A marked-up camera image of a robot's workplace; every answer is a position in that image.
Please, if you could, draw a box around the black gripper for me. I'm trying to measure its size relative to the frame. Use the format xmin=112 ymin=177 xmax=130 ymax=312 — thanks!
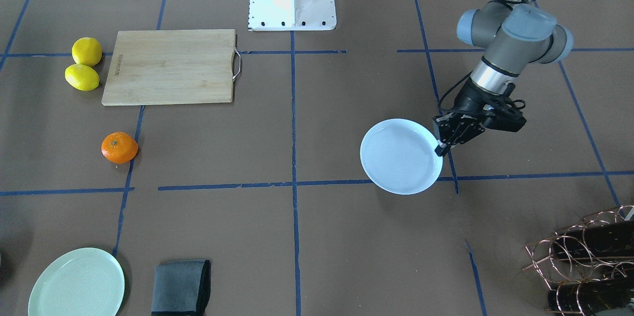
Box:
xmin=434 ymin=80 xmax=501 ymax=157

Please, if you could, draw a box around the orange mandarin fruit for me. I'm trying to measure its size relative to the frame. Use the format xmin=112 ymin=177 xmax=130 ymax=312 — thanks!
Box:
xmin=101 ymin=131 xmax=140 ymax=164

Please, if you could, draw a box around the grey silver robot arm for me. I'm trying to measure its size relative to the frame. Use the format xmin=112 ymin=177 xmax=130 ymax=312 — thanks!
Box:
xmin=434 ymin=0 xmax=574 ymax=157

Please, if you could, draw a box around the light blue plate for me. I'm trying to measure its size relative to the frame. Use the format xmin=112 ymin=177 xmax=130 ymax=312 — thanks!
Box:
xmin=360 ymin=119 xmax=443 ymax=196

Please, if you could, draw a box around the light green plate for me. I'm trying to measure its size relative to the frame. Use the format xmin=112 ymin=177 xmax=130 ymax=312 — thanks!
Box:
xmin=28 ymin=248 xmax=125 ymax=316

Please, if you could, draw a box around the dark wine bottle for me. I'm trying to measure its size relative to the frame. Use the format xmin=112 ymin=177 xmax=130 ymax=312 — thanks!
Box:
xmin=548 ymin=277 xmax=634 ymax=316
xmin=552 ymin=220 xmax=634 ymax=263

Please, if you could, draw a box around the bamboo cutting board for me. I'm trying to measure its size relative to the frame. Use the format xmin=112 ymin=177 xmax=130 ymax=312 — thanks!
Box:
xmin=102 ymin=29 xmax=242 ymax=106

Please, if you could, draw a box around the folded grey cloth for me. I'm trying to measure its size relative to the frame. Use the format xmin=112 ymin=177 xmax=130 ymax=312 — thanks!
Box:
xmin=151 ymin=260 xmax=212 ymax=316

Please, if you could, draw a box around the yellow lemon lower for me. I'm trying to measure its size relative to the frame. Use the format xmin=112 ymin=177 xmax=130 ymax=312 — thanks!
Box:
xmin=65 ymin=63 xmax=100 ymax=91

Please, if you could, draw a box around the yellow lemon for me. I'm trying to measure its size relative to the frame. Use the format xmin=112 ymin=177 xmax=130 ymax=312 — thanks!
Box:
xmin=71 ymin=38 xmax=104 ymax=67
xmin=65 ymin=63 xmax=100 ymax=91

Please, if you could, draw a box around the yellow lemon upper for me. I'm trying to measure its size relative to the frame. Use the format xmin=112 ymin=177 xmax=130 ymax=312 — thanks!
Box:
xmin=71 ymin=38 xmax=104 ymax=67

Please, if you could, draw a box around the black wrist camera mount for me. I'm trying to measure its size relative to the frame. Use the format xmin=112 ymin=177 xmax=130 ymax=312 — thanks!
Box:
xmin=483 ymin=83 xmax=527 ymax=132

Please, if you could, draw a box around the copper wire bottle rack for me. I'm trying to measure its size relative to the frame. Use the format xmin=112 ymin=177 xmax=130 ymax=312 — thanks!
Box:
xmin=525 ymin=205 xmax=634 ymax=316

